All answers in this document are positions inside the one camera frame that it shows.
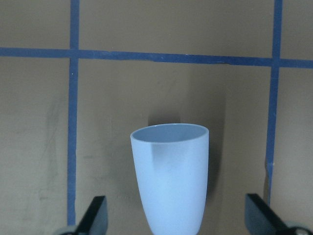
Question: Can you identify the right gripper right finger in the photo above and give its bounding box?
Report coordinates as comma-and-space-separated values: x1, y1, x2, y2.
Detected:
245, 193, 312, 235

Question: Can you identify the light blue plastic cup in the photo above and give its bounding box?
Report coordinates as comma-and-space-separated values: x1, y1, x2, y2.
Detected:
130, 123, 209, 235

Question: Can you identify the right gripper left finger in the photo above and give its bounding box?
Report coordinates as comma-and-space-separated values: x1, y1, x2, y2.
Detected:
55, 196, 108, 235

